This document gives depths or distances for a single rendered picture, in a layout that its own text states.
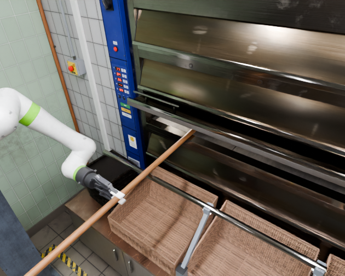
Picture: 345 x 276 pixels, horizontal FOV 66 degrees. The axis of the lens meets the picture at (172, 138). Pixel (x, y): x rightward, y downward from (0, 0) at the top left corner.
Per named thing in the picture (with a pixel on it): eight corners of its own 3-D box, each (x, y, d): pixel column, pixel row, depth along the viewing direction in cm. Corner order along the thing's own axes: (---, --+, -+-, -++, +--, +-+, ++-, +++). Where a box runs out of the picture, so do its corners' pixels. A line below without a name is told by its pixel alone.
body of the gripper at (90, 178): (93, 168, 135) (106, 176, 130) (97, 180, 140) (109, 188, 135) (81, 177, 130) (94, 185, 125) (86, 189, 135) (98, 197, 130)
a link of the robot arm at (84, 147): (23, 125, 128) (28, 128, 120) (36, 105, 131) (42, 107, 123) (84, 159, 151) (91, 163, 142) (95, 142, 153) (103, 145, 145)
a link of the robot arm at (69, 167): (67, 176, 148) (52, 170, 139) (79, 156, 151) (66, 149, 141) (83, 186, 141) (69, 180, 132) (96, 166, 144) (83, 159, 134)
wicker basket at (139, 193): (155, 187, 212) (152, 161, 195) (217, 222, 183) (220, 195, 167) (109, 231, 181) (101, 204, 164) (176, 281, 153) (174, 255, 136)
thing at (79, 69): (78, 70, 197) (74, 56, 191) (86, 73, 192) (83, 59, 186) (69, 73, 193) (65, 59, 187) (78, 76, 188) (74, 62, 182)
